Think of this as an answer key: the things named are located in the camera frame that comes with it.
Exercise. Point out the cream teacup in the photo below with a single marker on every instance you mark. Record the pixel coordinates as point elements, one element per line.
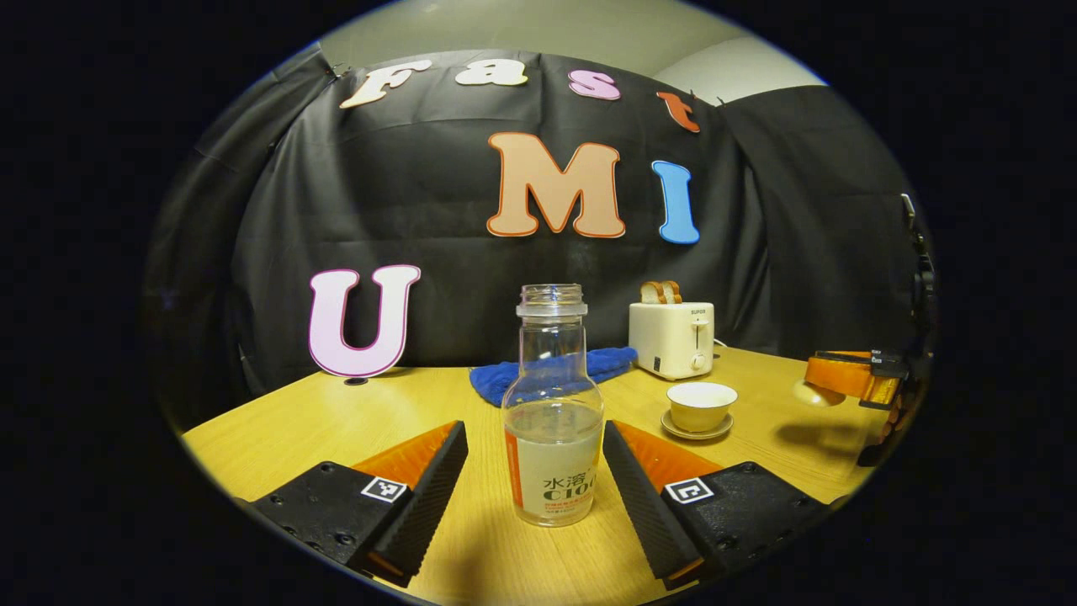
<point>700,414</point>

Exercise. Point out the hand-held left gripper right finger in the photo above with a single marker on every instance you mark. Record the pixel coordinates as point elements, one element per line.
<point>644,505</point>

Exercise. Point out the clear water bottle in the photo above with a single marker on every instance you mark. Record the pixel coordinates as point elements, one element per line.
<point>551,463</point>

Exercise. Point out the black backdrop cloth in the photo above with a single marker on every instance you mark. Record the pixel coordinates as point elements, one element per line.
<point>421,210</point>

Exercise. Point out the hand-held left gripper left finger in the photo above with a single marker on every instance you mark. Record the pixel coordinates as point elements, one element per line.
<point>429,497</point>

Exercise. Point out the toast slice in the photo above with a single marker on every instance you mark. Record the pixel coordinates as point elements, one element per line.
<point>672,292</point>
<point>651,293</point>

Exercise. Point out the cream saucer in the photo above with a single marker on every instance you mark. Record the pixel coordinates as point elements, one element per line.
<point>673,430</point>

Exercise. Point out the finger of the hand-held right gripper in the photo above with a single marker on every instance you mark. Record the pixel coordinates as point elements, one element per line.
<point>837,373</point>
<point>882,391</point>

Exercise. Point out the blue towel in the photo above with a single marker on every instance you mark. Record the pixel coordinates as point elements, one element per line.
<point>618,362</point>

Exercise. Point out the cream toaster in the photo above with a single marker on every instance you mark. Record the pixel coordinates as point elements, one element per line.
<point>669,337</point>

